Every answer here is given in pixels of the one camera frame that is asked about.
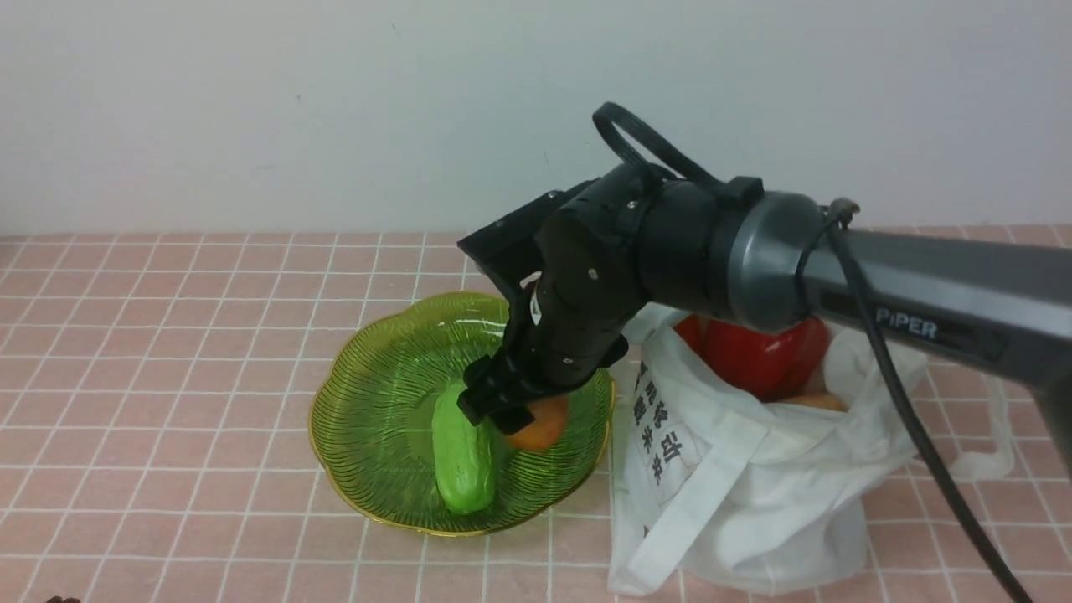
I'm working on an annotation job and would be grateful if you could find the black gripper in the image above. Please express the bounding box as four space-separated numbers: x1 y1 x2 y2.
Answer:
456 163 671 436

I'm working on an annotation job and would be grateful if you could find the green glass bowl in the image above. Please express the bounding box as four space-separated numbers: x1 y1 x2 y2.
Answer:
307 291 616 536

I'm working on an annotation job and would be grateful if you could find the black cable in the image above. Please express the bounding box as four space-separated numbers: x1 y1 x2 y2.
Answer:
793 198 1034 603

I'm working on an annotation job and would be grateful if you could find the orange brown potato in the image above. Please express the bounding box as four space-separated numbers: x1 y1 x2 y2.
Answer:
506 394 570 451

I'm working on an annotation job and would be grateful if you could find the green cucumber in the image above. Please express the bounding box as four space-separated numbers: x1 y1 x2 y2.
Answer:
431 380 497 515

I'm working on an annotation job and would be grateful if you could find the white cloth tote bag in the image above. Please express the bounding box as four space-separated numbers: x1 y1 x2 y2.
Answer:
607 302 1018 597

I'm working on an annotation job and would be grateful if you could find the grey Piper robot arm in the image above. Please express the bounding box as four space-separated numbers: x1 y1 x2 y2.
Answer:
458 163 1071 461

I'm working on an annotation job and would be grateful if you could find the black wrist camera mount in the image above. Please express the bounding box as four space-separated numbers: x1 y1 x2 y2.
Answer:
458 182 592 304

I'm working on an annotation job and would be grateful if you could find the red bell pepper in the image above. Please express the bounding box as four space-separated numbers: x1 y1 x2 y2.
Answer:
673 314 832 402

